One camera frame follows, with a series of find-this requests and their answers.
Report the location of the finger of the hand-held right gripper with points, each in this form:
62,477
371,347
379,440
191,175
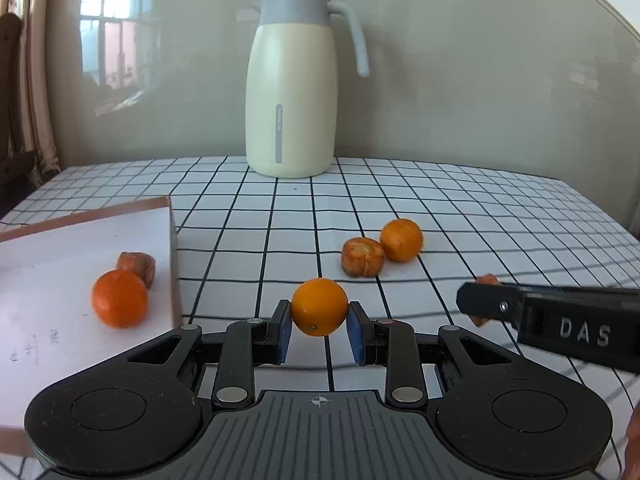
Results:
487,302

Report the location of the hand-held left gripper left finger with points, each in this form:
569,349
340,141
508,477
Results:
285,332

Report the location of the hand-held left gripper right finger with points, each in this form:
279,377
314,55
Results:
356,332

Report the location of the shrivelled brownish orange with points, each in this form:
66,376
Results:
362,257
487,279
136,265

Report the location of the small smooth orange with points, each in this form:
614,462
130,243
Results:
320,307

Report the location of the large orange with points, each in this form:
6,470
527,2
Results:
120,298

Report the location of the brown cardboard box white inside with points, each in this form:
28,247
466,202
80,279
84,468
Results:
50,285

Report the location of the medium orange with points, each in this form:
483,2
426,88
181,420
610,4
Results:
401,239

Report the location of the white black-checked tablecloth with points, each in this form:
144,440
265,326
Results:
450,200

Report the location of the cream thermos jug grey lid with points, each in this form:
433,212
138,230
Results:
290,85

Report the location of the beige curtain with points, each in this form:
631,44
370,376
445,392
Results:
42,110

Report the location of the dark wooden chair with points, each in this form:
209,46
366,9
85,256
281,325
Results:
7,60

